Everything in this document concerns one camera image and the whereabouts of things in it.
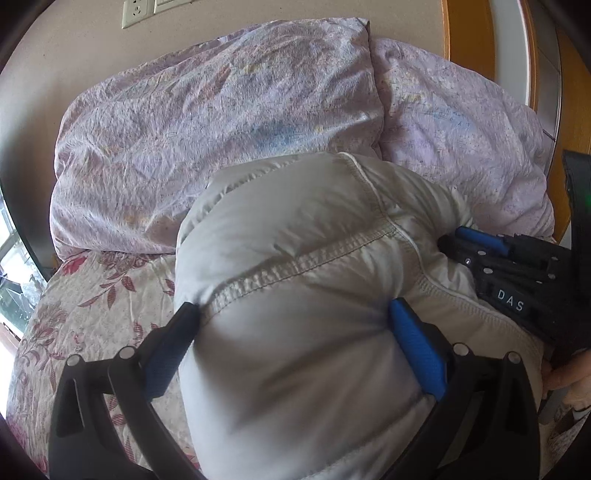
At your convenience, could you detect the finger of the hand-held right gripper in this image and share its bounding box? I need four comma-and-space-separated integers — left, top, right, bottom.
436, 234, 490, 278
455, 226, 513, 257

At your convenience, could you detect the floral bedspread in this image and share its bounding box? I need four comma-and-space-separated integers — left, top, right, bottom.
7, 249, 587, 480

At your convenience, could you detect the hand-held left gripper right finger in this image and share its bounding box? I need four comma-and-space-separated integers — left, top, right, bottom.
385, 298, 541, 480

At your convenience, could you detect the white pillow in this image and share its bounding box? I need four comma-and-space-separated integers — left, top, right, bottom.
174, 151, 548, 480

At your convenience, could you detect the wooden wall panel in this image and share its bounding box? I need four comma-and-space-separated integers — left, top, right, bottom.
441, 0, 500, 70

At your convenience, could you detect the wide wooden door frame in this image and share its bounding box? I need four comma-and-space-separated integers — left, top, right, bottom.
551, 23, 591, 243

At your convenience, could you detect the window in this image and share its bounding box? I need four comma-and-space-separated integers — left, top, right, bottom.
0, 180, 54, 342

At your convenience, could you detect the white wall switch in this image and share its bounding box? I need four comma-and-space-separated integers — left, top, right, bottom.
154, 0, 195, 14

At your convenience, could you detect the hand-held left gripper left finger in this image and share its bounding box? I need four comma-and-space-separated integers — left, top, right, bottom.
48, 302, 206, 480

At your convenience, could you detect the thin wooden door jamb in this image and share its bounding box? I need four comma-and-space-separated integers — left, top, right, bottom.
519, 0, 542, 112

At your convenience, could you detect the pink floral pillow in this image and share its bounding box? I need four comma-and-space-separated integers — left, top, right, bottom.
48, 17, 386, 257
372, 37, 557, 241

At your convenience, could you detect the frosted glass sliding door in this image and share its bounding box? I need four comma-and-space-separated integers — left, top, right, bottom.
536, 0, 565, 139

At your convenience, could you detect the white wall socket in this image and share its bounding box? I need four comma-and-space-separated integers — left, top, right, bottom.
121, 0, 155, 29

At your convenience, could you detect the person's right hand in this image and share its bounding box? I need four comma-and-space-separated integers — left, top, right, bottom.
541, 347, 591, 414

